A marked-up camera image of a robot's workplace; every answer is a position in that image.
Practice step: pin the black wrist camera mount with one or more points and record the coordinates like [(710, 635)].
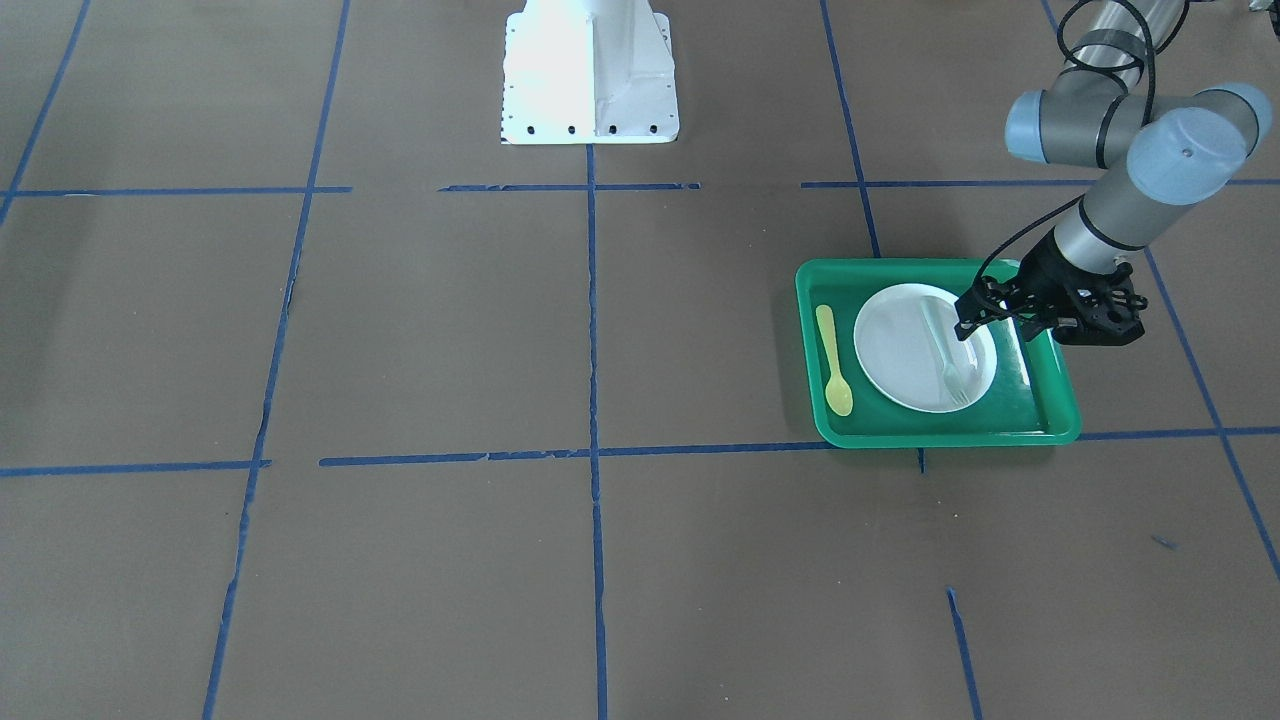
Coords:
[(1099, 310)]

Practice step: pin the pale green plastic fork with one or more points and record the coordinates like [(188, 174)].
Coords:
[(950, 377)]

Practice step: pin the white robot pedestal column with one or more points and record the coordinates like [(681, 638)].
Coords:
[(580, 72)]

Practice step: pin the white round plate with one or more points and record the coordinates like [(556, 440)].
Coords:
[(895, 352)]

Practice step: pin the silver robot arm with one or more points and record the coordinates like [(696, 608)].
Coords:
[(1159, 157)]

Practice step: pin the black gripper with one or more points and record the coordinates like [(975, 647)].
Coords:
[(1043, 272)]

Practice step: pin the green plastic tray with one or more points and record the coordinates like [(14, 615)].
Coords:
[(1031, 402)]

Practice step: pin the yellow plastic spoon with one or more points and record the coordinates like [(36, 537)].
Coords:
[(837, 390)]

